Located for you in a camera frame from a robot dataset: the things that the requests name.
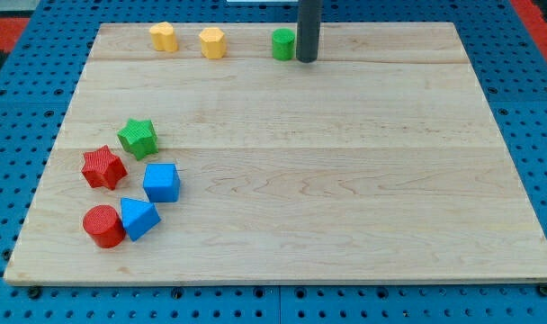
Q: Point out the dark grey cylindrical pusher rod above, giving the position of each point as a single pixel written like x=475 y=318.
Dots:
x=308 y=27

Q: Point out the yellow hexagon block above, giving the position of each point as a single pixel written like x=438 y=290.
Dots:
x=213 y=43

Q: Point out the green cylinder block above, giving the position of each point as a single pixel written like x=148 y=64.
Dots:
x=283 y=44

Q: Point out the yellow heart block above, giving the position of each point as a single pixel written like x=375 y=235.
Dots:
x=163 y=37

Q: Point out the light wooden board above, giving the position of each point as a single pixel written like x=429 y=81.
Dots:
x=379 y=163

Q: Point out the green star block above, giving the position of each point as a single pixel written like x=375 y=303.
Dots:
x=139 y=138

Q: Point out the blue cube block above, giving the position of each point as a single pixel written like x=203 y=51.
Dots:
x=161 y=183

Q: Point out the red star block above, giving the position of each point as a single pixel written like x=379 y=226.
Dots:
x=102 y=168

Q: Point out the blue triangle block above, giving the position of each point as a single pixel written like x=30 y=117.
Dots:
x=138 y=217

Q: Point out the red cylinder block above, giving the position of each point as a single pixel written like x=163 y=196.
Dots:
x=103 y=224

